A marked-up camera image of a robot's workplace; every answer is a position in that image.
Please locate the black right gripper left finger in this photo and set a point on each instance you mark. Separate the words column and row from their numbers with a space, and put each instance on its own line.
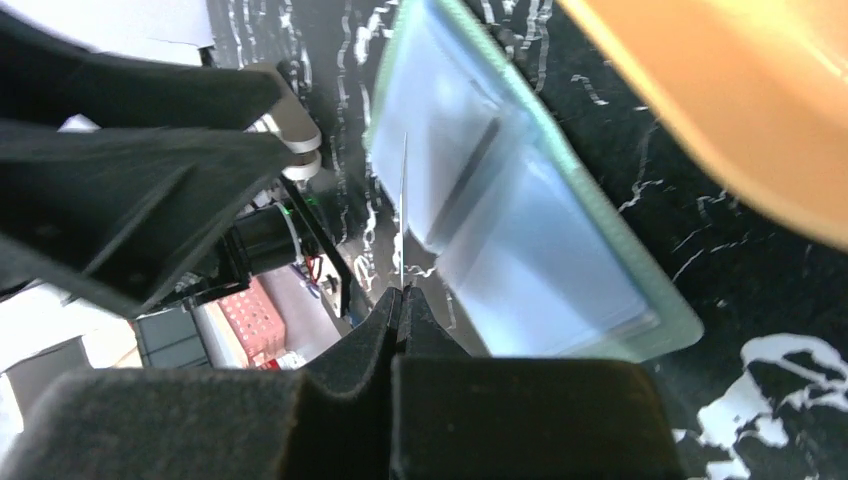
column 329, row 419

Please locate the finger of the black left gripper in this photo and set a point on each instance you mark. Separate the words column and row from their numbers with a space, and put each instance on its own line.
column 45, row 80

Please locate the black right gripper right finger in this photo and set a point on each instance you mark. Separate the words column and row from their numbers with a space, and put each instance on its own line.
column 455, row 416

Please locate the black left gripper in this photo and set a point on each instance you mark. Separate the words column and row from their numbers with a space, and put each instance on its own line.
column 118, row 216

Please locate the mint green card holder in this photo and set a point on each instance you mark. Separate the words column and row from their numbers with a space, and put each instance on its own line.
column 484, row 179

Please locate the orange oval tray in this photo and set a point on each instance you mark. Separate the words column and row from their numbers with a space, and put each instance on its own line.
column 755, row 91

